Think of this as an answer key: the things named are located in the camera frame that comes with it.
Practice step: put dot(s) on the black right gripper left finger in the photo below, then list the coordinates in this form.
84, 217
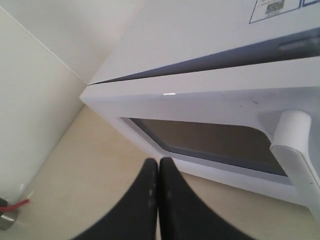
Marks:
134, 217

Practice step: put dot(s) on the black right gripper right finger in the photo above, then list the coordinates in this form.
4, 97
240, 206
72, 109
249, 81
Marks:
183, 215

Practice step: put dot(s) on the white microwave door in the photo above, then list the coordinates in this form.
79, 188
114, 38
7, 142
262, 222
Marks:
253, 127

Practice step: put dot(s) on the white microwave oven body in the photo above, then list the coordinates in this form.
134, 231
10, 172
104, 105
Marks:
181, 36

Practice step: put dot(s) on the white blue warning label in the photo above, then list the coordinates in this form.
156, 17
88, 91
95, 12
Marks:
264, 9

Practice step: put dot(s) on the metal cylinder with red wire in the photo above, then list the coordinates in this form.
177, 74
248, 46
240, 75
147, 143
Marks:
9, 211

